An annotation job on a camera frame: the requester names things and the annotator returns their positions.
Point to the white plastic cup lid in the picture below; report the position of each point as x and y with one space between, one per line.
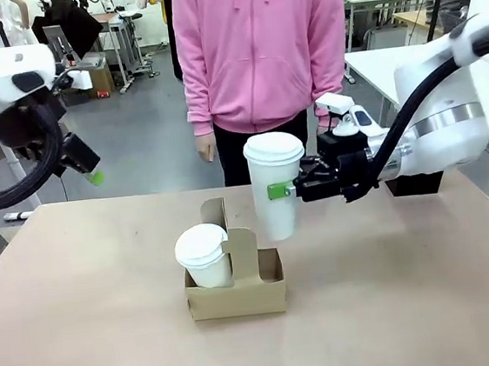
198 244
272 147

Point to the brown cardboard box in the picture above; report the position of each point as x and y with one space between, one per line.
100 76

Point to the tall white paper cup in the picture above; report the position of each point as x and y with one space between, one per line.
275 206

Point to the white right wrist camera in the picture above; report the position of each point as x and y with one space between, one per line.
334 103

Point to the person's right forearm pink sleeve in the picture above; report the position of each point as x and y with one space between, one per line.
198 96

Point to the brown cardboard cup carrier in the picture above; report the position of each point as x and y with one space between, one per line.
239 297

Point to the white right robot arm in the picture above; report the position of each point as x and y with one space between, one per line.
444 127

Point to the black hanging cloth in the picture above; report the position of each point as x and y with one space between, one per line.
66 22

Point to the person's left forearm pink sleeve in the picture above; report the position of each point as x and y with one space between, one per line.
329 69

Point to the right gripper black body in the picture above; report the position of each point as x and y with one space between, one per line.
331 178

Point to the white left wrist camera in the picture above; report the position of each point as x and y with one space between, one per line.
80 80

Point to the grey metal table frame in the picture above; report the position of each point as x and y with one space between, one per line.
11 172

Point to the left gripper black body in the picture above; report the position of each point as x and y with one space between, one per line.
77 154

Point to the short white paper cup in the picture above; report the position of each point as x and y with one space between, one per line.
212 274

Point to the wooden background table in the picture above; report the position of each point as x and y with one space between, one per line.
417 20

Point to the person's right hand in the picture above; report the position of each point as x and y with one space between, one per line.
205 147

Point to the black block on table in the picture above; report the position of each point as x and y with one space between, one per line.
415 184

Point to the pink hoodie torso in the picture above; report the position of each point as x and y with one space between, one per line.
257 50

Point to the white side table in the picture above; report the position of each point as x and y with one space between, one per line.
435 84

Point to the white tube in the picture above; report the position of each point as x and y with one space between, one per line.
18 215

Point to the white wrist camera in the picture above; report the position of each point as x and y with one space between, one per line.
334 103
80 80

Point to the person's black trousers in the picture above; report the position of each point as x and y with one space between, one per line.
242 157

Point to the yellow hanging object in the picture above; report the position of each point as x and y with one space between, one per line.
158 4

